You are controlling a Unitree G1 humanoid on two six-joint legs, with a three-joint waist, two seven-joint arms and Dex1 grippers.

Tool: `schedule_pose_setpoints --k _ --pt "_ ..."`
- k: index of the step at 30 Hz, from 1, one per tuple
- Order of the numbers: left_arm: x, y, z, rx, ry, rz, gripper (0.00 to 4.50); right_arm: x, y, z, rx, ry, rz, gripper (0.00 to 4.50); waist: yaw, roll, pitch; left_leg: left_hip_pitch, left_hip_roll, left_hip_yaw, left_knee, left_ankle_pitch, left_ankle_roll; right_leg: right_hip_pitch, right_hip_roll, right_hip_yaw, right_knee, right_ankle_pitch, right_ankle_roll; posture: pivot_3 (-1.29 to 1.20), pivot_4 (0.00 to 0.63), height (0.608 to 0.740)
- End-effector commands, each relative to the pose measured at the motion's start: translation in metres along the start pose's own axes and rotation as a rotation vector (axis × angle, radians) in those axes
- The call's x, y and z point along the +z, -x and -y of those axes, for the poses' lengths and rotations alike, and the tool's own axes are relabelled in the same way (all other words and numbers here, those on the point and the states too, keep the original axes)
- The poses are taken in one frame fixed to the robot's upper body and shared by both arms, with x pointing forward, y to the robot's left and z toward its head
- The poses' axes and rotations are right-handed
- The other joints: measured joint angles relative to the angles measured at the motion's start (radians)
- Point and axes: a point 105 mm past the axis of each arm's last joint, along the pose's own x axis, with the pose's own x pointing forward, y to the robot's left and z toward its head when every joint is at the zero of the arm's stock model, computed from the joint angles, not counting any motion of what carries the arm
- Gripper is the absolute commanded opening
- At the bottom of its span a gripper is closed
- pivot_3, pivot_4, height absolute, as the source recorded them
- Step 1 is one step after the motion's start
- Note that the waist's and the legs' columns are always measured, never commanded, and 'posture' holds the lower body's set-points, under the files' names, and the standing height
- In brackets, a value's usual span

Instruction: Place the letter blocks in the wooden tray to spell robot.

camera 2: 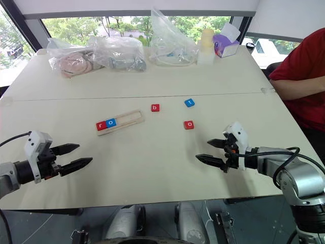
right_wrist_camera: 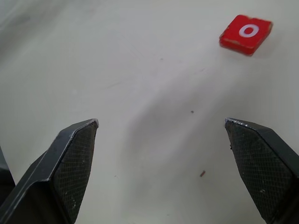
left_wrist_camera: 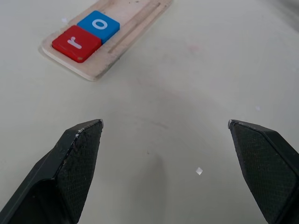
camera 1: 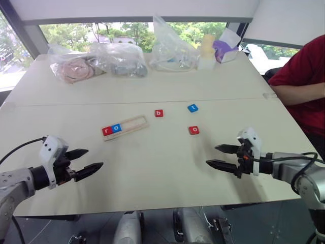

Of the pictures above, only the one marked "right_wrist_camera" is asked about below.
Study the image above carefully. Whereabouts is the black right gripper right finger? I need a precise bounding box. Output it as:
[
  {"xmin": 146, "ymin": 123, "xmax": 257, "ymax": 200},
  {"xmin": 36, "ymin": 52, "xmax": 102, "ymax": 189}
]
[{"xmin": 224, "ymin": 118, "xmax": 299, "ymax": 224}]

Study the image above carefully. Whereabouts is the red letter O tile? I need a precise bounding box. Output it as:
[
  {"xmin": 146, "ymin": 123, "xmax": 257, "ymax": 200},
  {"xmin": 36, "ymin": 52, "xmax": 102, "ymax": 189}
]
[{"xmin": 219, "ymin": 14, "xmax": 274, "ymax": 56}]

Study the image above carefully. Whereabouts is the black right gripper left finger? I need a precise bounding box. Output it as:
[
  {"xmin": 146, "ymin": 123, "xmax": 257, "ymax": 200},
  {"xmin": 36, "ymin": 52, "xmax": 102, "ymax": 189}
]
[{"xmin": 0, "ymin": 118, "xmax": 100, "ymax": 224}]

